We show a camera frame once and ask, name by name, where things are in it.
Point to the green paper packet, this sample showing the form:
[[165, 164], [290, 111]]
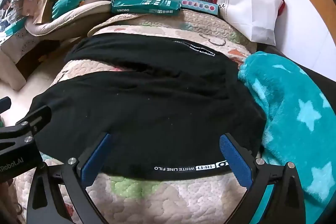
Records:
[[141, 5]]

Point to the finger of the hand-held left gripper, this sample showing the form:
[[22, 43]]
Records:
[[4, 105], [35, 117]]

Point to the black pants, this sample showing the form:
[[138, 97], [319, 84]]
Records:
[[144, 113]]

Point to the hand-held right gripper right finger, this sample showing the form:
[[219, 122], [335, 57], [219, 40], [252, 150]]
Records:
[[235, 158]]

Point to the beige padded cushion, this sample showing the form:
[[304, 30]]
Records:
[[65, 18]]

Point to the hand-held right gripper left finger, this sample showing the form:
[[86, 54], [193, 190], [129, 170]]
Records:
[[92, 161]]

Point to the teal star fleece blanket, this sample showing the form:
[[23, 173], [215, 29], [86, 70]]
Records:
[[288, 108]]

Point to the teal box with coloured shapes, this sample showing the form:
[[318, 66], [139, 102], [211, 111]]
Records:
[[199, 6]]

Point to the white paper bag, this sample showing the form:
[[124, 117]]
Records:
[[249, 8]]

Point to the teal cloth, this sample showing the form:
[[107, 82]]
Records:
[[65, 6]]

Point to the printed quilted blanket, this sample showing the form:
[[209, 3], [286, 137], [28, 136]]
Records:
[[157, 200]]

